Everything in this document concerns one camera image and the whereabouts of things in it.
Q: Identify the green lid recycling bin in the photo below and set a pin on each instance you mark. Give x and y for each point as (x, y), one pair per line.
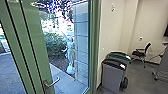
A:
(120, 56)

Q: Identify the green outdoor hedge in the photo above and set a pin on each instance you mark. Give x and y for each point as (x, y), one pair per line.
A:
(55, 45)

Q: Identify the white wall alarm device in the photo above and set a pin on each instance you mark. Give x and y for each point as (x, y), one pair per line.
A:
(112, 6)

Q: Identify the black mesh office chair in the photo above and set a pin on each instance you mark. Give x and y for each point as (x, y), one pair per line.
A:
(141, 53)

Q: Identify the green framed glass door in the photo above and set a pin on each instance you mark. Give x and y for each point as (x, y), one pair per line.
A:
(36, 50)

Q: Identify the white wall switch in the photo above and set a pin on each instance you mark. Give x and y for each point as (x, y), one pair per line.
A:
(140, 38)

